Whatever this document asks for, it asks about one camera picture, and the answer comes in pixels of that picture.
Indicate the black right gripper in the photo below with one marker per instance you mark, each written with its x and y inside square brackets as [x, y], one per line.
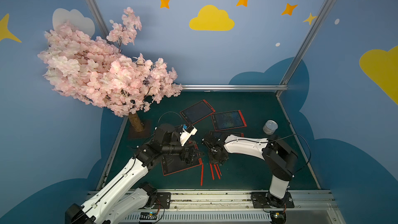
[213, 149]

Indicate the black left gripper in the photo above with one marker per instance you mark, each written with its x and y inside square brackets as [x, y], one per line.
[190, 152]

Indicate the red tablet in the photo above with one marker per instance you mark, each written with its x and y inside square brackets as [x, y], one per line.
[219, 134]
[172, 164]
[228, 120]
[197, 112]

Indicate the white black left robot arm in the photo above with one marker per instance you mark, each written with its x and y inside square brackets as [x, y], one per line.
[110, 205]

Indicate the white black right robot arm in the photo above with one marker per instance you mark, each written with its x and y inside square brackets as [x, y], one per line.
[280, 158]

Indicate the red stylus leftmost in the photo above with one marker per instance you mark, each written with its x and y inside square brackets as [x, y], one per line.
[202, 175]

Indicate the red stylus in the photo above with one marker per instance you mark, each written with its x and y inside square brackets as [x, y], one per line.
[212, 171]
[218, 172]
[202, 175]

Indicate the silver tin can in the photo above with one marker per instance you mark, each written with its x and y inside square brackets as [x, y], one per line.
[270, 127]

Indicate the small circuit board left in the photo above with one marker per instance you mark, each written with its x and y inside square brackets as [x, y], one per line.
[147, 217]

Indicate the small circuit board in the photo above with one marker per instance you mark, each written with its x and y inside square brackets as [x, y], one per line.
[147, 217]
[277, 218]

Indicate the small circuit board right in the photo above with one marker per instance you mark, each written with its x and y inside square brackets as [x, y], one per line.
[277, 218]

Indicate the pink cherry blossom tree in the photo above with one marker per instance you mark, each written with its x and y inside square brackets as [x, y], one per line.
[96, 72]

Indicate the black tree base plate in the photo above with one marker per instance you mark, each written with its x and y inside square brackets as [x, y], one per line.
[133, 134]

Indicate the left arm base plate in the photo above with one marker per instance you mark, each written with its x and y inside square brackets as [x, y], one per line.
[161, 200]

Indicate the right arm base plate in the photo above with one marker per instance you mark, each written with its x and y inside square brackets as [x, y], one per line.
[266, 200]

